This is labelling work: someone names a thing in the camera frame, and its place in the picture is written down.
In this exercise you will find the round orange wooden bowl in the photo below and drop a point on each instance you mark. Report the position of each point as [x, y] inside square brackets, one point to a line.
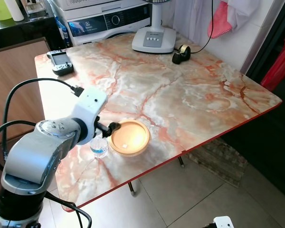
[130, 138]

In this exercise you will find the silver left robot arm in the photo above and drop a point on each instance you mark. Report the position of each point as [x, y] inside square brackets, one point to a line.
[33, 154]

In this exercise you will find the clear glass of water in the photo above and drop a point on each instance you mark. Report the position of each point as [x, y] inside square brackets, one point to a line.
[99, 147]

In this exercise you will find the marble pattern folding table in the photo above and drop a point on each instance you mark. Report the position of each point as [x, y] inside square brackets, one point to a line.
[180, 99]

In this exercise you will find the black handheld controller with screen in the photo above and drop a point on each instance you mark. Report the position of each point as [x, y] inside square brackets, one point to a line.
[61, 61]

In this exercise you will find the white standing fan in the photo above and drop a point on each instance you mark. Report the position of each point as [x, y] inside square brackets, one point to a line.
[154, 39]

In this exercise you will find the black tape dispenser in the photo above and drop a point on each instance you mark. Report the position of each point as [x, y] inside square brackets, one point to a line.
[180, 54]

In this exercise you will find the white front-load washing machine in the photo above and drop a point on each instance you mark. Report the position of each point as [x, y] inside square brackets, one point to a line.
[109, 21]

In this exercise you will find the wooden cabinet with black counter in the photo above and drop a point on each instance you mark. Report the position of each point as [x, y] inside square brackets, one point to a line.
[12, 71]

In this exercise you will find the red plastic bag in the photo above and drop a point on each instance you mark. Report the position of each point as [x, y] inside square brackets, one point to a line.
[281, 64]

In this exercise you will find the white curtain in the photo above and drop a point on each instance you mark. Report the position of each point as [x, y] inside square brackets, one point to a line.
[192, 19]

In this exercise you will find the white plastic bottle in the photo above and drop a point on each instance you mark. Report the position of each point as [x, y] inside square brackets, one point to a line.
[14, 9]

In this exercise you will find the pink hanging cloth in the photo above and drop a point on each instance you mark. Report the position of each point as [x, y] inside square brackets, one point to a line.
[220, 21]

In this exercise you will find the white hanging cloth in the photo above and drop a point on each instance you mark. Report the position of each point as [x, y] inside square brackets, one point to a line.
[242, 12]

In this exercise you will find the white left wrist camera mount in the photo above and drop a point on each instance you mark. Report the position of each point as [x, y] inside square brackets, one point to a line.
[89, 105]

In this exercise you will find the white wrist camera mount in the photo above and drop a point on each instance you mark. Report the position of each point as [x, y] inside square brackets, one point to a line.
[223, 223]
[89, 105]

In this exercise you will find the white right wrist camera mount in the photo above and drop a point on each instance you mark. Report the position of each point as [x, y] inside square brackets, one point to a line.
[223, 223]

